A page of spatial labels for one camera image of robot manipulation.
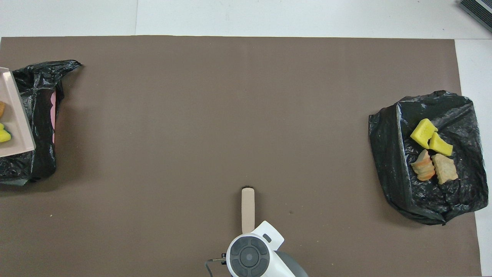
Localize beige brush black bristles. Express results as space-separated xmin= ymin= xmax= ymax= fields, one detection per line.
xmin=241 ymin=187 xmax=256 ymax=235

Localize notched yellow sponge piece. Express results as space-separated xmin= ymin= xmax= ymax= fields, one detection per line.
xmin=410 ymin=118 xmax=439 ymax=150

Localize beige sponge scrap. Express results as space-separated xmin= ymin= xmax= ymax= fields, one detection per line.
xmin=411 ymin=149 xmax=436 ymax=182
xmin=431 ymin=153 xmax=459 ymax=185

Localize small yellow sponge piece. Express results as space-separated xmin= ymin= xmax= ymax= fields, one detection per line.
xmin=429 ymin=132 xmax=454 ymax=157

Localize beige plastic dustpan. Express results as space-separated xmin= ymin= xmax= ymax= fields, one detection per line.
xmin=0 ymin=67 xmax=37 ymax=158

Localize brown table mat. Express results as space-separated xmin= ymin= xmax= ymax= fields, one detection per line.
xmin=0 ymin=35 xmax=483 ymax=277

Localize right black garbage bag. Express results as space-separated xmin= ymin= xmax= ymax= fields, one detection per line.
xmin=368 ymin=90 xmax=489 ymax=226

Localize black garbage bag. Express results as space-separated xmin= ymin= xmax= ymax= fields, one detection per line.
xmin=0 ymin=60 xmax=82 ymax=188
xmin=368 ymin=90 xmax=489 ymax=226

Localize left black garbage bag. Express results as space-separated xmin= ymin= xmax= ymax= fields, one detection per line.
xmin=0 ymin=60 xmax=82 ymax=188

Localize dark grey ribbed box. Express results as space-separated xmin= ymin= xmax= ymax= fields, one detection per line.
xmin=459 ymin=0 xmax=492 ymax=33

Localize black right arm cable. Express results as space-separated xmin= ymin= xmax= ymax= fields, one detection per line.
xmin=205 ymin=253 xmax=228 ymax=277

